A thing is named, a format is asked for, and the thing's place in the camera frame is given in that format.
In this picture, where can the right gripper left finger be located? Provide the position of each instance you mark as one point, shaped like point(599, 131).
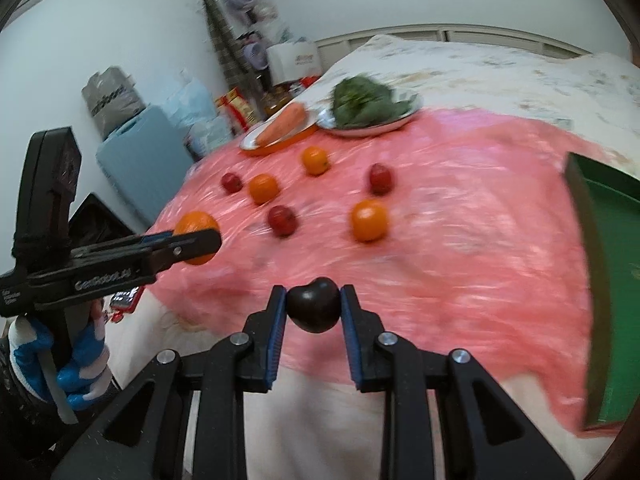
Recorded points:
point(266, 330)

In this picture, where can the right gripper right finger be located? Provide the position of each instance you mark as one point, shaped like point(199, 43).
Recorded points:
point(361, 329)

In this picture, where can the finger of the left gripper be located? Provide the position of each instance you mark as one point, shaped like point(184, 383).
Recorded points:
point(168, 248)

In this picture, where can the dark plum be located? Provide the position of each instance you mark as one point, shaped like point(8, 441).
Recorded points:
point(315, 307)

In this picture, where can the small red apple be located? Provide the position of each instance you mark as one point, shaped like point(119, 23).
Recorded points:
point(231, 183)

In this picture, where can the large orange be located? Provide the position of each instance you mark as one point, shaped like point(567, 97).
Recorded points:
point(369, 221)

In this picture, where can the small orange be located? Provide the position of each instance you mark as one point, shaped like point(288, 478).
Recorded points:
point(315, 161)
point(263, 188)

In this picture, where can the light blue suitcase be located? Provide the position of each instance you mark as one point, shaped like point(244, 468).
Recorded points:
point(146, 162)

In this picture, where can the orange white plate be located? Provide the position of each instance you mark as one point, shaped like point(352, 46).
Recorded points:
point(250, 147)

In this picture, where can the pink plastic sheet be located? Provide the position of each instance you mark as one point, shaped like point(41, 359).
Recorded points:
point(483, 250)

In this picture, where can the clear plastic bags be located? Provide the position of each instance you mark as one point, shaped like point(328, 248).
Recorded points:
point(191, 109)

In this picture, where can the red yellow rice bag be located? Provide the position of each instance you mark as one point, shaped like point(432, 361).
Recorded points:
point(240, 114)

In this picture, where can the grey shopping bag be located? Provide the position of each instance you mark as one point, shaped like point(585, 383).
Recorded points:
point(111, 100)

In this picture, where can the carrot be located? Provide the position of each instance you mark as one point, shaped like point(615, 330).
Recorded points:
point(291, 118)

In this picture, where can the plaid hanging garment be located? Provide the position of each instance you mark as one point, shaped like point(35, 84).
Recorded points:
point(237, 72)

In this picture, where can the striped white plate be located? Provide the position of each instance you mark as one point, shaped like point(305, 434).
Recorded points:
point(326, 120)

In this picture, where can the lower purple fan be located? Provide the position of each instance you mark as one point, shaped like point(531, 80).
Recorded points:
point(256, 55)

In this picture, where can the white cardboard box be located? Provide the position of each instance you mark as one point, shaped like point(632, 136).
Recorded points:
point(293, 61)

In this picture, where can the green leafy vegetable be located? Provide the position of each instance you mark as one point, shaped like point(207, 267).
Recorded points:
point(361, 102)

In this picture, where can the green tray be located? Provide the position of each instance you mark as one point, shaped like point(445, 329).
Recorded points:
point(606, 202)

